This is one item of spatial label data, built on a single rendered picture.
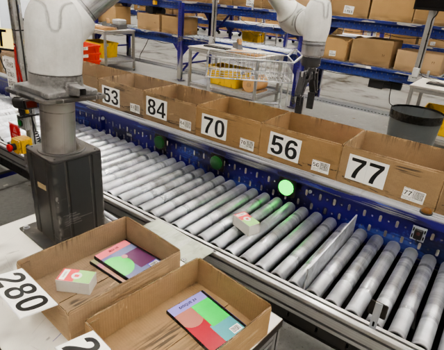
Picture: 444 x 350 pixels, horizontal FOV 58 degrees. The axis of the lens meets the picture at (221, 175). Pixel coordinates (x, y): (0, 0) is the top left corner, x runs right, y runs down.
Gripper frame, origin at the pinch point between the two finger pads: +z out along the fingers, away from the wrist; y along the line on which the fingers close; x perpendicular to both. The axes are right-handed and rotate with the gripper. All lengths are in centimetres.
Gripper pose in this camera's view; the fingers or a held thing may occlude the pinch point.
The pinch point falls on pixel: (304, 105)
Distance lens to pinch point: 173.2
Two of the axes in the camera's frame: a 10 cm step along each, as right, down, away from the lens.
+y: 5.9, -3.0, 7.4
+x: -8.0, -2.9, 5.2
